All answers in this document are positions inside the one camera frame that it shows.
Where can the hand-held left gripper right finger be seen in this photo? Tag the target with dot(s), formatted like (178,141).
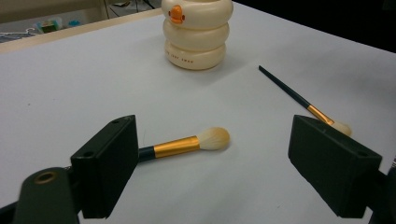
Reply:
(330,161)

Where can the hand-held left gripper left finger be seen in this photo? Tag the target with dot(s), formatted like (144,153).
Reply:
(106,165)

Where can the thin gold-banded makeup brush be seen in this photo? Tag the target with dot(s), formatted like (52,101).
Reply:
(295,96)

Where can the thick gold-banded makeup brush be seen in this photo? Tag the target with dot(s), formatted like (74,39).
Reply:
(186,146)

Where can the cream duck brush holder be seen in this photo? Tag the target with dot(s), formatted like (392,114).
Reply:
(196,37)

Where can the small blue object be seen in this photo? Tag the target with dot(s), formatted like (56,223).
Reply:
(74,23)

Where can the green toy block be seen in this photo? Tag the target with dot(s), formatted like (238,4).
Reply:
(48,26)

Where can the white clothes hanger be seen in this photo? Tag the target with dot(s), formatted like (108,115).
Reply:
(18,34)

